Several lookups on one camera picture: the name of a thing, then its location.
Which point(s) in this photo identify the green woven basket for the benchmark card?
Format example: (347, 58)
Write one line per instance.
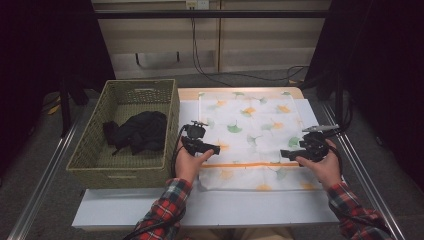
(100, 166)

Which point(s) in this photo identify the white leaf-print mesh laundry bag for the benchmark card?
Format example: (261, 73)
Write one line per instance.
(253, 120)

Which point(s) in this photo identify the person's khaki trouser legs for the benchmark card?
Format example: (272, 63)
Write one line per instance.
(260, 234)

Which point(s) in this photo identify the white wall outlet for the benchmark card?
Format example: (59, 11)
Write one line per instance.
(197, 4)

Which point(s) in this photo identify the person's left hand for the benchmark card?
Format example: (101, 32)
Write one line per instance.
(188, 165)

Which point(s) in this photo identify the black garment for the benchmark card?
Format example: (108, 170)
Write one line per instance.
(143, 131)

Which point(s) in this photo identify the black metal stand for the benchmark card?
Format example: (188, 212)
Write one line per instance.
(339, 100)
(65, 110)

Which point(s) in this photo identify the metal floor rail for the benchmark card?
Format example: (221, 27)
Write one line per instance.
(45, 186)
(379, 203)

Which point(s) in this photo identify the person's right hand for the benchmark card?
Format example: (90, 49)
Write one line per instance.
(328, 170)

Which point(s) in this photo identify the yellow floor tape strip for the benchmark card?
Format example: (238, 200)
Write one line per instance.
(53, 109)

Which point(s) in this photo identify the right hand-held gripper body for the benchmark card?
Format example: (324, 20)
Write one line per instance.
(315, 146)

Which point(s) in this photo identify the dark curtain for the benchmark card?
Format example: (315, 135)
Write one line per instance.
(383, 66)
(43, 66)

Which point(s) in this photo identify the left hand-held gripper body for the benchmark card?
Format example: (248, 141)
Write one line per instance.
(195, 131)

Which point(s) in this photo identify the black horizontal frame bar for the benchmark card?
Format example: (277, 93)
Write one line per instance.
(200, 14)

